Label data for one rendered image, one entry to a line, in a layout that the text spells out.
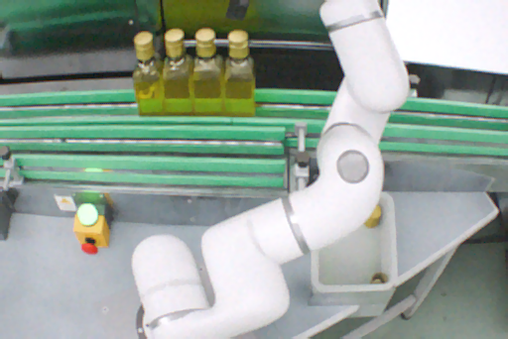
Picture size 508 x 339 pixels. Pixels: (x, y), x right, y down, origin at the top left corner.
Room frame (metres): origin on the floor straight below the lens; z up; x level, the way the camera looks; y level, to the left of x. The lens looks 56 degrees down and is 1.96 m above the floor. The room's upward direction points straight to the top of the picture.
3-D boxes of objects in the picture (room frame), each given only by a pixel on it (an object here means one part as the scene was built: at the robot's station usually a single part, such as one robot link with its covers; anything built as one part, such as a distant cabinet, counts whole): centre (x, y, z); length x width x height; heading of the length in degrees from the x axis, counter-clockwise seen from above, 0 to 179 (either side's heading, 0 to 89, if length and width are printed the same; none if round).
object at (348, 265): (0.58, -0.20, 0.80); 0.22 x 0.17 x 0.09; 178
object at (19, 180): (0.65, 0.52, 0.94); 0.07 x 0.04 x 0.13; 178
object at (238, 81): (0.81, 0.03, 0.99); 0.06 x 0.06 x 0.21; 88
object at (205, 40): (0.82, 0.09, 1.14); 0.04 x 0.04 x 0.04
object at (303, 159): (0.68, -0.09, 0.95); 0.17 x 0.03 x 0.12; 178
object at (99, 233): (0.63, 0.35, 0.79); 0.07 x 0.07 x 0.07; 88
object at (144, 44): (0.82, 0.20, 1.14); 0.04 x 0.04 x 0.04
